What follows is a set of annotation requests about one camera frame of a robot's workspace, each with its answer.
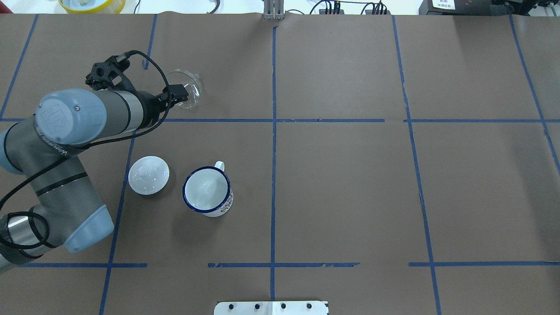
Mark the black box white label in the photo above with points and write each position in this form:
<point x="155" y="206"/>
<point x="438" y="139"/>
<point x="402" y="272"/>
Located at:
<point x="469" y="7"/>

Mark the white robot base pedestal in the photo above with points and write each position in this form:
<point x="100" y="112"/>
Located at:
<point x="272" y="308"/>

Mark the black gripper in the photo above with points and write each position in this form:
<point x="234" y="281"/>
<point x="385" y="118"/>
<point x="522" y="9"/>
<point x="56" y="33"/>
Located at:
<point x="150" y="106"/>

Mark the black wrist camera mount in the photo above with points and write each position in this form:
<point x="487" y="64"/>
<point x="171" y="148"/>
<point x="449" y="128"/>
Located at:
<point x="109" y="74"/>

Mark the white ceramic lid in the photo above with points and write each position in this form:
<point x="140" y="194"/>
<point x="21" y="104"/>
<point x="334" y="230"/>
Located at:
<point x="148" y="175"/>

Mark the aluminium frame post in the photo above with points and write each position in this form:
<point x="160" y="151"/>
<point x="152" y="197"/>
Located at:
<point x="273" y="10"/>

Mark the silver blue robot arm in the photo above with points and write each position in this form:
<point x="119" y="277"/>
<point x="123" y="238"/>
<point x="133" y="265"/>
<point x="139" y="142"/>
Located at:
<point x="45" y="149"/>

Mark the white enamel mug blue rim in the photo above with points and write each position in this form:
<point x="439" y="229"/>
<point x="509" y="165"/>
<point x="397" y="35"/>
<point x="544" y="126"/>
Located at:
<point x="208" y="191"/>

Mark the yellow tape roll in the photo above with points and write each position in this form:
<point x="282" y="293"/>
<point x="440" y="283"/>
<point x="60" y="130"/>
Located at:
<point x="92" y="6"/>

